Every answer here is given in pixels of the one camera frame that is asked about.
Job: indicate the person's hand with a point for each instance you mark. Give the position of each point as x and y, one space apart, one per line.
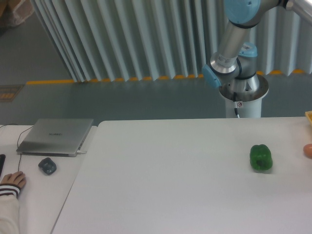
17 179

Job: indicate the white sleeved forearm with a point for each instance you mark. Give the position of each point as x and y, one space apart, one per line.
9 209

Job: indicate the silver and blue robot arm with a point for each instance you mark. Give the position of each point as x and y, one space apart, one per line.
232 69

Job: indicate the green bell pepper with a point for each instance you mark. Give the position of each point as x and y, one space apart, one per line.
261 157

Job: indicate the black keyboard edge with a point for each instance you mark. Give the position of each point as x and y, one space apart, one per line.
2 161

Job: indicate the dark grey earbuds case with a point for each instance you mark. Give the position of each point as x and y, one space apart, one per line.
47 166

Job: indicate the silver closed laptop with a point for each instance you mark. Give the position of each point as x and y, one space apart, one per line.
56 137

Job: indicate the pleated white curtain partition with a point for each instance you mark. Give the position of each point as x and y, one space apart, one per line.
126 39

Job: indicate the orange round fruit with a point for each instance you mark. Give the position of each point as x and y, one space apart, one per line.
307 149

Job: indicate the yellow basket edge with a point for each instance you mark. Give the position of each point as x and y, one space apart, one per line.
308 115

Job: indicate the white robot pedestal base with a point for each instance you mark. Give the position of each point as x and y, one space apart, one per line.
249 109

